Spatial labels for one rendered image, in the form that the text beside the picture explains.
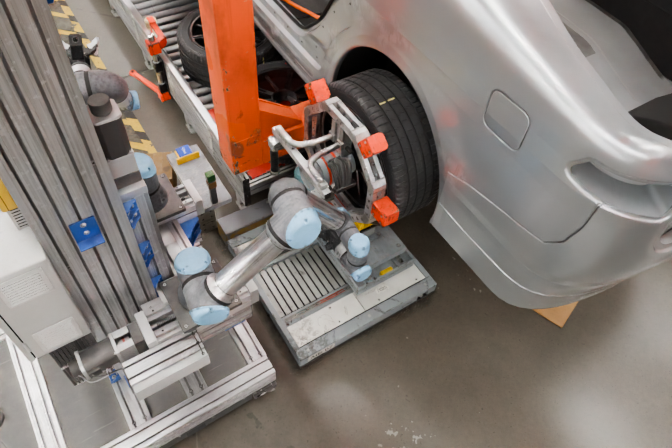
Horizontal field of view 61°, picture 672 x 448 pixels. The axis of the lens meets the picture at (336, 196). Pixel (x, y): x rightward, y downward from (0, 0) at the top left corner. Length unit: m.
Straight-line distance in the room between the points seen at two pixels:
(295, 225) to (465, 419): 1.53
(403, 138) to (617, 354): 1.69
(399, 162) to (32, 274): 1.29
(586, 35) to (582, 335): 1.52
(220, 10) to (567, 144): 1.31
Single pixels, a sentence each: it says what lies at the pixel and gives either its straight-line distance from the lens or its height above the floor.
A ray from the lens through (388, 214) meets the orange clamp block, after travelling 2.23.
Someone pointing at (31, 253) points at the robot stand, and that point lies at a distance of 1.84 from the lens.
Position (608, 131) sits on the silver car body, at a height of 1.63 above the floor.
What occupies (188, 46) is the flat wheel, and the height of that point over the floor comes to 0.50.
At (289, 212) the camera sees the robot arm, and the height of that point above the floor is 1.31.
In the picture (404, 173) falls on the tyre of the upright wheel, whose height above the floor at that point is 1.01.
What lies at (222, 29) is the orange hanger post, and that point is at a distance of 2.29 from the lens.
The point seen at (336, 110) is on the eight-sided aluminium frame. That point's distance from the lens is 2.27.
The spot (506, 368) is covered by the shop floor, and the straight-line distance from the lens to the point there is 3.02.
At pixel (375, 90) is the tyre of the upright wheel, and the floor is 1.17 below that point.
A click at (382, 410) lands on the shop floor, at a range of 2.80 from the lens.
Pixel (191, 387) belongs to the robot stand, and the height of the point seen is 0.23.
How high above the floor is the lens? 2.63
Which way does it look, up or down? 50 degrees down
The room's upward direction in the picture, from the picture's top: 5 degrees clockwise
